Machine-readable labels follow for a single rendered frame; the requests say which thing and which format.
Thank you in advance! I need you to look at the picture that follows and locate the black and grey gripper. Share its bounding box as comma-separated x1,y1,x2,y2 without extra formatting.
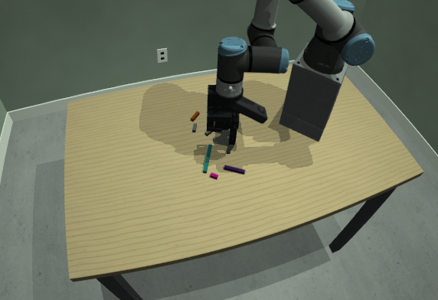
207,85,244,153

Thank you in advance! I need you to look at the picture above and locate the purple rod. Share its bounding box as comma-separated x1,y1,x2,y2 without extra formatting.
224,165,245,174

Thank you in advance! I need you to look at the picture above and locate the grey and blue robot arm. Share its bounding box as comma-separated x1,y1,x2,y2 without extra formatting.
216,0,375,124

